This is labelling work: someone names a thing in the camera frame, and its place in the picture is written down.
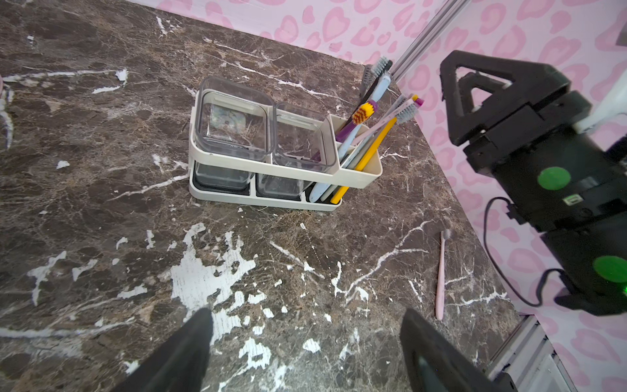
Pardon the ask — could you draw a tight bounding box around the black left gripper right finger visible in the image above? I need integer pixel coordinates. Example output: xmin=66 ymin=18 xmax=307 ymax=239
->
xmin=400 ymin=308 xmax=503 ymax=391

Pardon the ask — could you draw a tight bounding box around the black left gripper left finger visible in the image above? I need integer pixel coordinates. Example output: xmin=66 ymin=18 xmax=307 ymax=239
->
xmin=114 ymin=308 xmax=213 ymax=391

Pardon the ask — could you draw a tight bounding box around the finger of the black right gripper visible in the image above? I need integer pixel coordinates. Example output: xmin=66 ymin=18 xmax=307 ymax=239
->
xmin=440 ymin=50 xmax=571 ymax=146

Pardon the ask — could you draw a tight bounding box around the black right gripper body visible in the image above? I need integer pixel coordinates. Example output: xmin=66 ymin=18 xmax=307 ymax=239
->
xmin=464 ymin=91 xmax=626 ymax=233

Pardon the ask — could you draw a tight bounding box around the yellow toothbrush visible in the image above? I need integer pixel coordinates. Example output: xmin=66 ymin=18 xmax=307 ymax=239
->
xmin=330 ymin=95 xmax=426 ymax=205

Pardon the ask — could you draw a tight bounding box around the light blue angled toothbrush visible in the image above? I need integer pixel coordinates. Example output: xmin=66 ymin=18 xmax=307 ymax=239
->
xmin=308 ymin=72 xmax=393 ymax=204

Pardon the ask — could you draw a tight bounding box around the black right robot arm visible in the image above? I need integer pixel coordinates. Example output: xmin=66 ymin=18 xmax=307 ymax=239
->
xmin=440 ymin=50 xmax=626 ymax=316

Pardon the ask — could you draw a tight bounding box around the cream toothbrush holder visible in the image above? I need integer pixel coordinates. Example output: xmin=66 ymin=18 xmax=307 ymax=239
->
xmin=189 ymin=77 xmax=383 ymax=212

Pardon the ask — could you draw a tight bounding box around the aluminium front rail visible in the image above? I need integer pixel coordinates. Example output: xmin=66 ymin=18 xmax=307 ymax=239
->
xmin=483 ymin=315 xmax=577 ymax=392

